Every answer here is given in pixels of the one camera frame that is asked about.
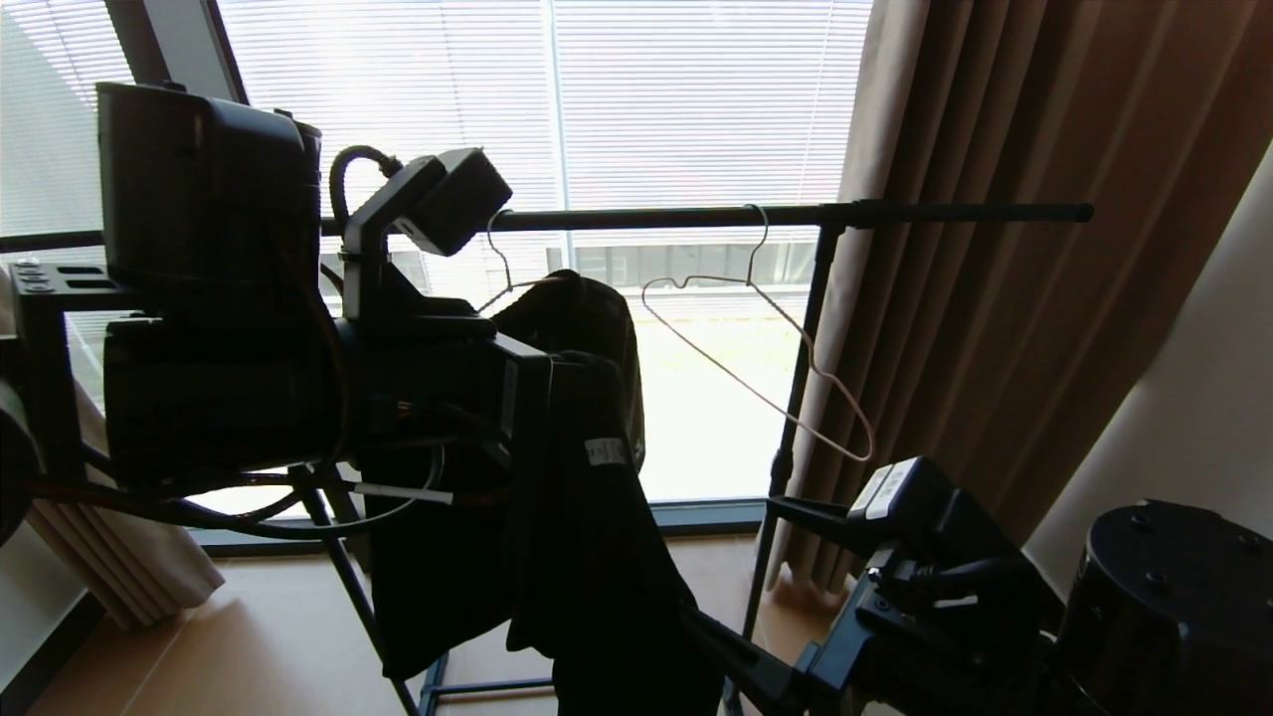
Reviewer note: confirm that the black mesh garment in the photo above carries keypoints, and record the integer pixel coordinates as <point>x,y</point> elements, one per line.
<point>607,557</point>

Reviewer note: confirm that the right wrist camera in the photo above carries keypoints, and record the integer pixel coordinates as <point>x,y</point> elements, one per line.
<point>945,527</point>

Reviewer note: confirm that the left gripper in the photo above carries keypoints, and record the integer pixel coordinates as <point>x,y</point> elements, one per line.
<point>438,388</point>

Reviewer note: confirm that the black shorts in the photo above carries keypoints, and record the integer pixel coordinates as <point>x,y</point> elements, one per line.
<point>438,567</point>

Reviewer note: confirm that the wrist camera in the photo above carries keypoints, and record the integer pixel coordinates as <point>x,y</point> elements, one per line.
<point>448,199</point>
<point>945,527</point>

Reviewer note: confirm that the pink clothes hanger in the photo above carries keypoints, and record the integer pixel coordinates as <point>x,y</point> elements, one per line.
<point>502,264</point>
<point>746,383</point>

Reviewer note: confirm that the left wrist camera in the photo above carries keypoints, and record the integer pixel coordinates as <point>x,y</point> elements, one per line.
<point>448,199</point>

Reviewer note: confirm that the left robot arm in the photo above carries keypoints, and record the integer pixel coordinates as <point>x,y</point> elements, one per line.
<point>199,298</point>

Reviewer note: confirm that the window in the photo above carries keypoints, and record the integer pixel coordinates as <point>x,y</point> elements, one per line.
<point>646,99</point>

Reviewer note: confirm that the brown curtain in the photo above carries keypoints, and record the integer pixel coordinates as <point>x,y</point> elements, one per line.
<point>995,298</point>
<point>139,567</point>

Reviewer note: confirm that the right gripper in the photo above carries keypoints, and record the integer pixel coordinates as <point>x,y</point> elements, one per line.
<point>895,666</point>

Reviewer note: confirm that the black clothes rack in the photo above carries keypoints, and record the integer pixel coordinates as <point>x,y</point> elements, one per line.
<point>796,214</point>

